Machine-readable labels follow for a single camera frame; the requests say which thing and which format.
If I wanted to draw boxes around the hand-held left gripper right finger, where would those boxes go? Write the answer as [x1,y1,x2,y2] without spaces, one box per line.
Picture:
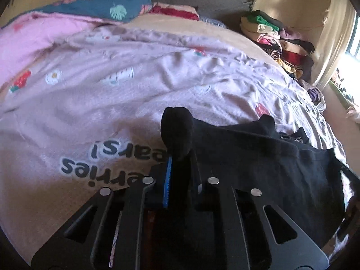
[180,152,330,270]

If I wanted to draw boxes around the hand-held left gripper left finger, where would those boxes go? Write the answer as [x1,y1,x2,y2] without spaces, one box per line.
[31,162,173,270]

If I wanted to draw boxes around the black sweater with orange cuffs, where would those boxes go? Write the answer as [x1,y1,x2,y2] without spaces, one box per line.
[160,106,353,249]

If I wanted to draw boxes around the pile of folded clothes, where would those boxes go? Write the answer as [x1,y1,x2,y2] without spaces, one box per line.
[240,10,316,81]

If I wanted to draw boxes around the pink printed blanket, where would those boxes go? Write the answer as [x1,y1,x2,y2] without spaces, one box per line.
[0,25,350,263]

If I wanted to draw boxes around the purple cloth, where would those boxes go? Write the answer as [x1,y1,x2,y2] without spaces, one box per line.
[299,79,327,111]

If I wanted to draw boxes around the beige bed sheet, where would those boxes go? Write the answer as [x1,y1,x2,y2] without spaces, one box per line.
[124,17,284,71]

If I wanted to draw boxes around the red and pink pillow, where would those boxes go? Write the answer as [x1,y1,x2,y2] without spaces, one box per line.
[148,2,201,22]

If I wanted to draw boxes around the blue leaf-print quilt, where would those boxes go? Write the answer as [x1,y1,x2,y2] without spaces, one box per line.
[36,0,153,23]

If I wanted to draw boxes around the pink quilt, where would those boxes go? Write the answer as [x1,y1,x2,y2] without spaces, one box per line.
[0,13,125,86]

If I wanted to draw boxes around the cream curtain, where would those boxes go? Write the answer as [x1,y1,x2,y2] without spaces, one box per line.
[310,0,358,88]

